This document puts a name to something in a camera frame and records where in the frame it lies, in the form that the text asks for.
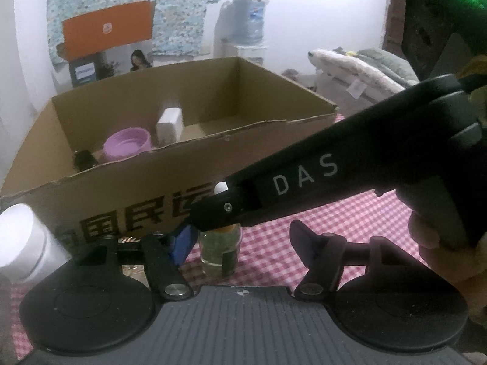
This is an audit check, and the yellow green cloth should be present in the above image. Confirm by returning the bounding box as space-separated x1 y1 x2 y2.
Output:
458 56 487 124

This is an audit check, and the person's right hand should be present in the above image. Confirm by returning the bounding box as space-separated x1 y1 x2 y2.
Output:
408 212 487 328

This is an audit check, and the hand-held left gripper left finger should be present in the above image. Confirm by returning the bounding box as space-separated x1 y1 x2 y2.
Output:
78 222 201 300

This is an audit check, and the patterned wall cloth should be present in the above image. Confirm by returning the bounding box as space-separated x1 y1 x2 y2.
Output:
46 0 223 70

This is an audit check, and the white water dispenser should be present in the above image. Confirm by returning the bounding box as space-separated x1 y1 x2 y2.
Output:
213 2 269 68

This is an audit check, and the grey green quilt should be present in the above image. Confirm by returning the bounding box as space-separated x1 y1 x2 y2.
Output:
357 48 420 87

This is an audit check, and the printed appliance box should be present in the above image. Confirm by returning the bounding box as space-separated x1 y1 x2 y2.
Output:
68 49 154 89

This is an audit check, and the large brown cardboard box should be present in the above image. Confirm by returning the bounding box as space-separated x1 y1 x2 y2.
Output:
0 56 340 245

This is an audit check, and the small black item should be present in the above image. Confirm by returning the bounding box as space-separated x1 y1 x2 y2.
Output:
72 149 99 170

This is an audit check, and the white plastic bottle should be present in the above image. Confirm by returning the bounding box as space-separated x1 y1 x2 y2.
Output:
0 203 72 285

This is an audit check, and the pink checked tablecloth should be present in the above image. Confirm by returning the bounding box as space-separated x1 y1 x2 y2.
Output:
9 188 472 363

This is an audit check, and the white rectangular block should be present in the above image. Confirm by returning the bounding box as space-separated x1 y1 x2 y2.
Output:
156 107 184 147

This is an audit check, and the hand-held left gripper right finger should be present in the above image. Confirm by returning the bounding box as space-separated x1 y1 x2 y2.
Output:
289 220 401 303

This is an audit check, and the small glass bottle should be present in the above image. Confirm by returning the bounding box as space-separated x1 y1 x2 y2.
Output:
198 181 243 279

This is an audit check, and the blue water jug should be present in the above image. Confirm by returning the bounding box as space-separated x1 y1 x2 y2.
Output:
229 0 265 45

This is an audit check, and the white fluffy blanket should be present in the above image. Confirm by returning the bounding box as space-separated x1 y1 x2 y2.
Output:
307 48 408 104

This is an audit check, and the pink plastic bowl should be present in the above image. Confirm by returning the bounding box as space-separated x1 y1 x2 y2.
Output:
103 127 153 163

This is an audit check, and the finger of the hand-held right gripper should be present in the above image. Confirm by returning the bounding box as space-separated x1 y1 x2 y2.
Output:
188 180 264 233

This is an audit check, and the orange cardboard box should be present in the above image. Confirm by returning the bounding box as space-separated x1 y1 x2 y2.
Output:
56 0 157 62

